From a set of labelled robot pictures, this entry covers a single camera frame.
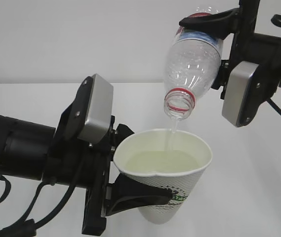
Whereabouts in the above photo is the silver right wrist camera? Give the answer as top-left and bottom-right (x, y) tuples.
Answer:
(222, 61), (259, 127)

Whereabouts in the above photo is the clear Nongfu Spring water bottle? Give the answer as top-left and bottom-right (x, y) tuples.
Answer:
(163, 5), (224, 139)

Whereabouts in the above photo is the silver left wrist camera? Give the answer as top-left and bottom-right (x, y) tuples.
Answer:
(78, 74), (114, 144)

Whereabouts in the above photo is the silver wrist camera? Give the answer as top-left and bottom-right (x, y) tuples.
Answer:
(78, 74), (114, 144)
(222, 61), (259, 127)

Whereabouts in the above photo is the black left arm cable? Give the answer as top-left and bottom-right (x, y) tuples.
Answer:
(0, 160), (81, 237)

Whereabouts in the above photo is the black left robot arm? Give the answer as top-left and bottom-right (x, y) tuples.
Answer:
(0, 74), (172, 237)

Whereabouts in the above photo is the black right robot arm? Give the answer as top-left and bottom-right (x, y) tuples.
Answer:
(179, 0), (281, 127)

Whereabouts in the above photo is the white paper cup green logo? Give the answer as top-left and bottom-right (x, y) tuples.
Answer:
(113, 128), (213, 224)

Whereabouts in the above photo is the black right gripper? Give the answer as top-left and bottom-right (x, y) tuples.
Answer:
(179, 0), (279, 128)

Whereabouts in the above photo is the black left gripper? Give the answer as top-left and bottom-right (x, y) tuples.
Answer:
(47, 76), (173, 235)

